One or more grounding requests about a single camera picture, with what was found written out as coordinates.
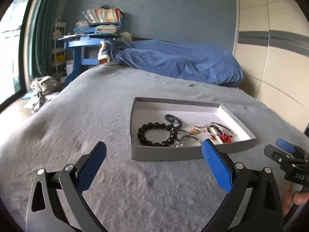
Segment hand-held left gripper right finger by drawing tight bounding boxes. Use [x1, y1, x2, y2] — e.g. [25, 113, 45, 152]
[201, 139, 284, 232]

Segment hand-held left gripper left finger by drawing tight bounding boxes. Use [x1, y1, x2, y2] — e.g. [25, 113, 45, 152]
[26, 141, 108, 232]

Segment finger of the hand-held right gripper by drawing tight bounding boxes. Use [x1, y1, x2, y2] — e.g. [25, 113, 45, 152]
[276, 138, 302, 154]
[264, 144, 298, 167]

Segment red bead gold tassel ornament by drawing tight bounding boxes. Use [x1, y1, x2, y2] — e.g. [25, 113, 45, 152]
[212, 135, 233, 144]

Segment pearl hair clip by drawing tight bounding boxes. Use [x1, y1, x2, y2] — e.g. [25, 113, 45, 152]
[207, 126, 222, 142]

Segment dark red bead bracelet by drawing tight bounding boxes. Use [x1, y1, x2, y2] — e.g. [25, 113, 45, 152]
[210, 122, 234, 137]

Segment pink cord bracelet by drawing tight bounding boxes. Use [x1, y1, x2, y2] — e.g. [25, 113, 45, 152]
[192, 124, 213, 135]

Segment black bead bracelet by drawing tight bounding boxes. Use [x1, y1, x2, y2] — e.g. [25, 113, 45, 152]
[137, 122, 179, 148]

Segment grey cardboard box tray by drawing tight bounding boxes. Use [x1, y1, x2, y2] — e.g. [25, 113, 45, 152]
[130, 97, 256, 161]

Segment blue beaded hair tie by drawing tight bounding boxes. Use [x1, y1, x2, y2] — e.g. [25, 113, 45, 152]
[165, 114, 183, 129]

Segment person's right hand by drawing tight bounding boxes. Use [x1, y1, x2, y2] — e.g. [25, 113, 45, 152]
[282, 182, 309, 217]

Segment grey plush bedspread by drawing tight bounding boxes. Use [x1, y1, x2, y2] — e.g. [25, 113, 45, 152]
[0, 61, 309, 232]

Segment grey bag on floor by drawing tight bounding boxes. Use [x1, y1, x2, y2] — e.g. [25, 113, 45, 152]
[24, 76, 62, 114]

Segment blue fleece blanket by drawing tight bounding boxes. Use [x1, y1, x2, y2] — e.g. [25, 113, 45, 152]
[100, 39, 244, 86]

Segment blue wooden desk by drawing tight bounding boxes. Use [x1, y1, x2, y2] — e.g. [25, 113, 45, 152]
[58, 22, 122, 85]

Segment white shelf rack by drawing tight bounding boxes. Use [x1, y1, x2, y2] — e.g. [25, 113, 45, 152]
[52, 17, 67, 78]

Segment stack of papers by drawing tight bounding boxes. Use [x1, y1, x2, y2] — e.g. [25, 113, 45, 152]
[95, 25, 121, 35]

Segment window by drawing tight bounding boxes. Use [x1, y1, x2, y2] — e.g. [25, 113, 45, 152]
[0, 0, 32, 103]

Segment beige wardrobe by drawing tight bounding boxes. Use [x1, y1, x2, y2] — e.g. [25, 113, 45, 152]
[233, 0, 309, 133]

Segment teal curtain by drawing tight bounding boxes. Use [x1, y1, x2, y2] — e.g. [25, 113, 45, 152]
[23, 0, 70, 78]

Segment row of books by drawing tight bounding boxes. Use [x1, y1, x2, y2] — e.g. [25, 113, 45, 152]
[82, 8, 125, 25]

